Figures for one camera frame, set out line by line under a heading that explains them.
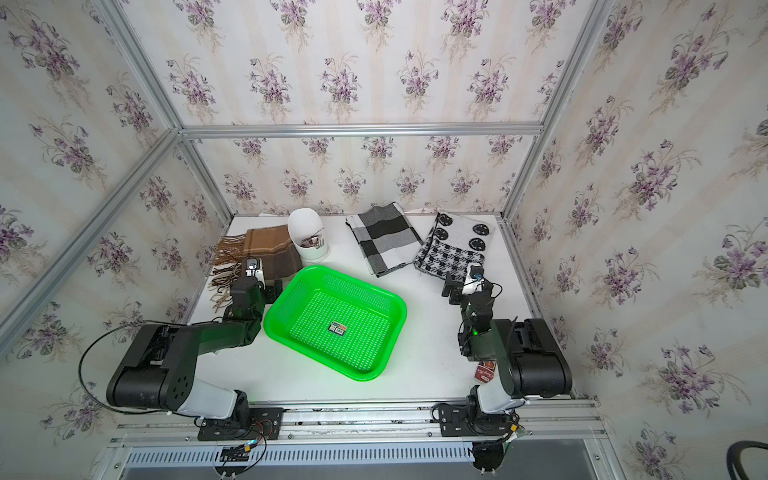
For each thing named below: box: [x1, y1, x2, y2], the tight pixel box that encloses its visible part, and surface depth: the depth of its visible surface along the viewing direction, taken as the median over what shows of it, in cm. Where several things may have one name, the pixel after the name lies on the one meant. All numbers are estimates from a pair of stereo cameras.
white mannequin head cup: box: [288, 207, 329, 263], surface depth 101 cm
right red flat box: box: [474, 359, 496, 383], surface depth 82 cm
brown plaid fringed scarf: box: [208, 224, 302, 312], surface depth 106 cm
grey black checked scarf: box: [345, 202, 424, 278], surface depth 113 cm
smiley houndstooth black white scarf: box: [413, 212, 493, 284], surface depth 106 cm
